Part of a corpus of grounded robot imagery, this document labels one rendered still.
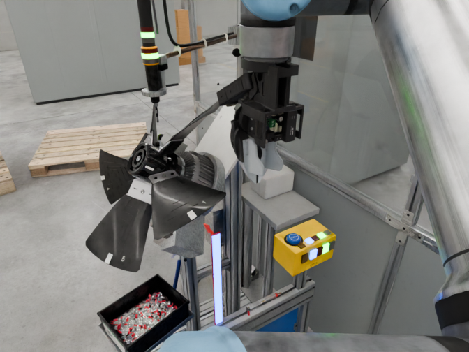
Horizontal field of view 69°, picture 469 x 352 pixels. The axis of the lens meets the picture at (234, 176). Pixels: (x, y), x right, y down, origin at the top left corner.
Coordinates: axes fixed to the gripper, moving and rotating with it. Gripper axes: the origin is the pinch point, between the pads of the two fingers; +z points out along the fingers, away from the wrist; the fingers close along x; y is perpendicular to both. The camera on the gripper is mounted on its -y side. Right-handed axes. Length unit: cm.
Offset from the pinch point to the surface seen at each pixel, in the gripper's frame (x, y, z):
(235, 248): 33, -59, 77
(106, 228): -20, -57, 41
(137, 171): -7, -55, 23
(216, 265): -0.2, -15.2, 34.0
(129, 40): 140, -594, 53
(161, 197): -5.1, -39.4, 24.7
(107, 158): -11, -85, 30
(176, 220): -5.3, -27.9, 25.6
